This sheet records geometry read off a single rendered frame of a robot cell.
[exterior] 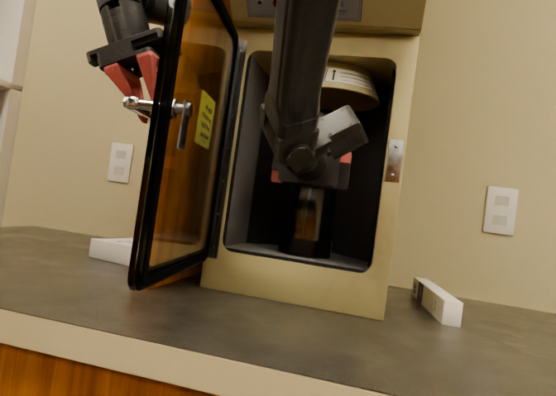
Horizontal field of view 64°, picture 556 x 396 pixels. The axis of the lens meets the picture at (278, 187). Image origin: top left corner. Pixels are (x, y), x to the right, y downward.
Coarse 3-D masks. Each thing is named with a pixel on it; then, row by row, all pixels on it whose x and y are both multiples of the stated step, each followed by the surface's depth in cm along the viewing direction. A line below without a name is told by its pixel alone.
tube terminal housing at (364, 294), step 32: (256, 32) 79; (352, 32) 76; (384, 64) 78; (384, 192) 73; (224, 224) 79; (384, 224) 73; (224, 256) 78; (256, 256) 77; (384, 256) 72; (224, 288) 78; (256, 288) 77; (288, 288) 75; (320, 288) 74; (352, 288) 73; (384, 288) 72
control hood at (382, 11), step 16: (240, 0) 75; (368, 0) 70; (384, 0) 69; (400, 0) 69; (416, 0) 68; (240, 16) 77; (368, 16) 72; (384, 16) 71; (400, 16) 70; (416, 16) 70; (368, 32) 75; (384, 32) 74; (400, 32) 73; (416, 32) 72
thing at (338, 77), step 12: (336, 72) 78; (348, 72) 79; (360, 72) 80; (324, 84) 78; (336, 84) 77; (348, 84) 78; (360, 84) 78; (372, 84) 82; (324, 96) 93; (336, 96) 93; (348, 96) 92; (360, 96) 90; (372, 96) 80; (324, 108) 94; (336, 108) 94; (360, 108) 91; (372, 108) 88
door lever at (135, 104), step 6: (132, 96) 52; (126, 102) 52; (132, 102) 52; (138, 102) 52; (144, 102) 52; (150, 102) 52; (132, 108) 52; (138, 108) 52; (144, 108) 52; (150, 108) 52; (138, 114) 55; (144, 114) 55; (150, 114) 56; (150, 120) 58
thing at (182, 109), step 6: (174, 102) 51; (186, 102) 51; (174, 108) 51; (180, 108) 51; (186, 108) 51; (192, 108) 52; (174, 114) 52; (186, 114) 51; (180, 120) 52; (186, 120) 52; (180, 126) 51; (186, 126) 52; (180, 132) 51; (186, 132) 53; (180, 138) 51; (180, 144) 51
